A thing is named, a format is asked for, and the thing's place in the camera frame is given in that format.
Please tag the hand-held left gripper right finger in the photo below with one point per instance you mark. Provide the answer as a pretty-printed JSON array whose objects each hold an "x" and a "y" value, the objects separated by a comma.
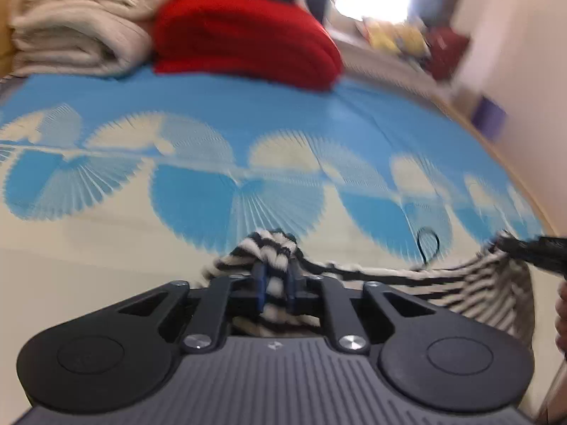
[{"x": 290, "y": 284}]

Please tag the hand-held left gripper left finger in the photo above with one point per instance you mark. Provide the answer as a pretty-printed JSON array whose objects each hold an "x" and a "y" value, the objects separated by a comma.
[{"x": 261, "y": 283}]

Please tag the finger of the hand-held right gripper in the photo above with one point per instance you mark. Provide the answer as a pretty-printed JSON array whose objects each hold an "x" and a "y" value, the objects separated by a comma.
[{"x": 516, "y": 247}]

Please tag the striped hooded shirt grey vest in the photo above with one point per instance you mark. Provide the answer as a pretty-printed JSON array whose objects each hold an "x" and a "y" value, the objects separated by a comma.
[{"x": 274, "y": 243}]

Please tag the person's right hand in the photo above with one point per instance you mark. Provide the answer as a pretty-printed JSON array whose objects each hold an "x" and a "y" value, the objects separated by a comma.
[{"x": 562, "y": 318}]

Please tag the purple bin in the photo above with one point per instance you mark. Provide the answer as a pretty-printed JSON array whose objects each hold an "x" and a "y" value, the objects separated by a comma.
[{"x": 489, "y": 117}]

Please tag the fan print bed mat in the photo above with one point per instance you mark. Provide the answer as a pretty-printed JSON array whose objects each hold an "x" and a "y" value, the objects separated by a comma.
[{"x": 133, "y": 239}]

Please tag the red folded blanket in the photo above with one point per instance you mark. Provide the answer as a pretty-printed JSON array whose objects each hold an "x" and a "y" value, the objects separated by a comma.
[{"x": 248, "y": 35}]

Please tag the wooden headboard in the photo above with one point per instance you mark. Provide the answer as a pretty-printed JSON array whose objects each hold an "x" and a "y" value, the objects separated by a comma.
[{"x": 6, "y": 22}]

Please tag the wooden bed frame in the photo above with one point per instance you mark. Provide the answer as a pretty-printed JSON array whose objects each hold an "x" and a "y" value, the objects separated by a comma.
[{"x": 500, "y": 155}]

